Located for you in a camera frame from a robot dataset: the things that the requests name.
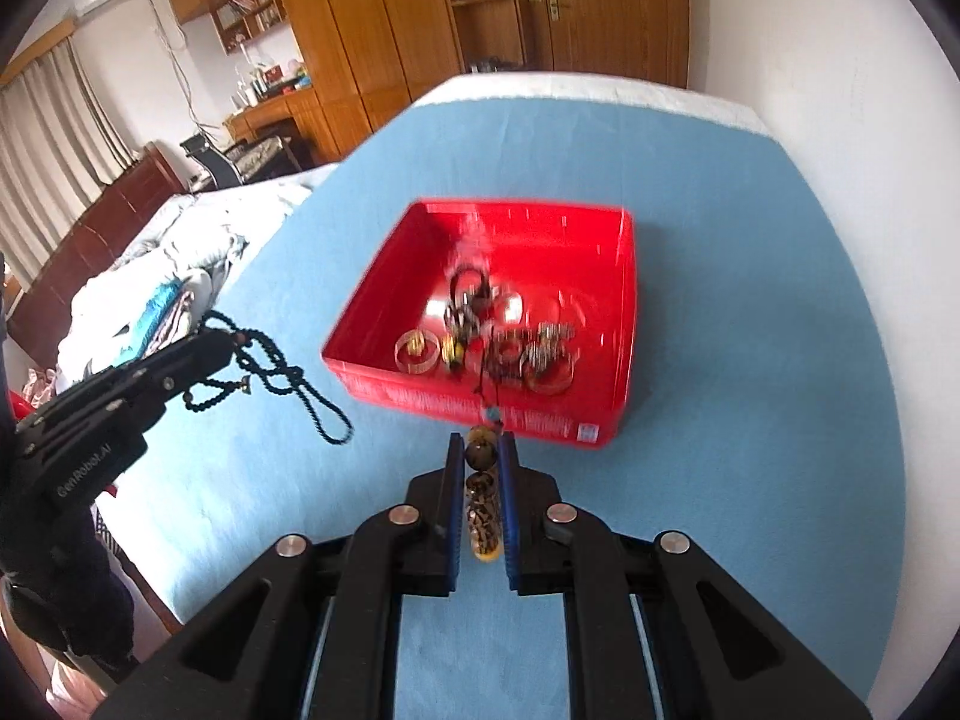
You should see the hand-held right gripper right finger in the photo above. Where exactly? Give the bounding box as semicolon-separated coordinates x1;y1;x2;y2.
499;431;875;720

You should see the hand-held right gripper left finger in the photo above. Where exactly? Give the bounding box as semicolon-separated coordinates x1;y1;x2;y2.
94;431;466;720

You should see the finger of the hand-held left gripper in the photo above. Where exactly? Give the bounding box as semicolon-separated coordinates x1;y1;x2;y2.
82;331;236;391
13;367;224;437

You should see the brown bead bracelet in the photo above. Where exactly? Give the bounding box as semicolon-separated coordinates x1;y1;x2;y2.
463;360;505;565

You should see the black bead necklace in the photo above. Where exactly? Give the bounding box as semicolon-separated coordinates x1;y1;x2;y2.
182;310;353;445

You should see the silver bangle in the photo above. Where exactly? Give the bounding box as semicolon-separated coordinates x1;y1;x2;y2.
520;343;576;395

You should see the silver metal ring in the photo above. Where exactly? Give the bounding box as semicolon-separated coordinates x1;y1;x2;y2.
395;330;443;374

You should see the red plastic box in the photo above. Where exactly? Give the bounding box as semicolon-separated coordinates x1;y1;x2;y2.
321;199;638;451

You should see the pink cloth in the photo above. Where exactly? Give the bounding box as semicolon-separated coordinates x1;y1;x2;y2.
22;367;61;406

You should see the bed with white bedding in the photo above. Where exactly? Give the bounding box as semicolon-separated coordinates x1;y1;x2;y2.
56;165;338;383

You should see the blue blanket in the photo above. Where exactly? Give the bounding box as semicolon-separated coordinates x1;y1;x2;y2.
97;94;905;720

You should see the dark wooden headboard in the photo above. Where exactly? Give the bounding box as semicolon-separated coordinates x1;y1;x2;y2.
7;142;188;361

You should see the black office chair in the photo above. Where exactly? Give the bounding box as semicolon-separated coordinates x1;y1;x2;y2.
180;133;245;188

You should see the beige curtain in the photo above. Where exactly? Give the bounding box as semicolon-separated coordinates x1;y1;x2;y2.
0;37;140;293

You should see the wooden desk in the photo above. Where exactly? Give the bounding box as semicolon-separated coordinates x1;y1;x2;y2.
225;86;338;166

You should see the wooden wardrobe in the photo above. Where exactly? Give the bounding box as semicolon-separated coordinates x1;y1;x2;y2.
266;0;533;158

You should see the white mattress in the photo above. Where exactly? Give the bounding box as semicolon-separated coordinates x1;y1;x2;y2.
409;71;773;136

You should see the wooden door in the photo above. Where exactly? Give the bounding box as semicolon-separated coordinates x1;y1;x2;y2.
525;0;691;89

